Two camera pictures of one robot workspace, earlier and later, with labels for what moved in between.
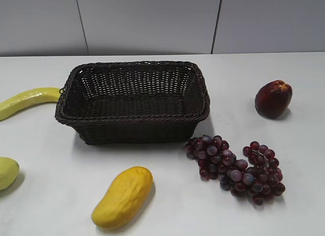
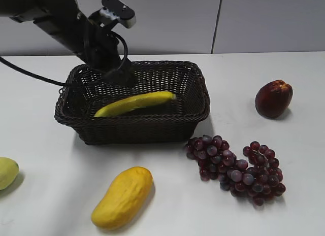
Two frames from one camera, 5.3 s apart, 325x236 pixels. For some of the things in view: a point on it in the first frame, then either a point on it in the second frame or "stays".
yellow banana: x=11 y=106 to x=134 y=102
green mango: x=9 y=172 stays
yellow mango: x=125 y=196 stays
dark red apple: x=272 y=98 stays
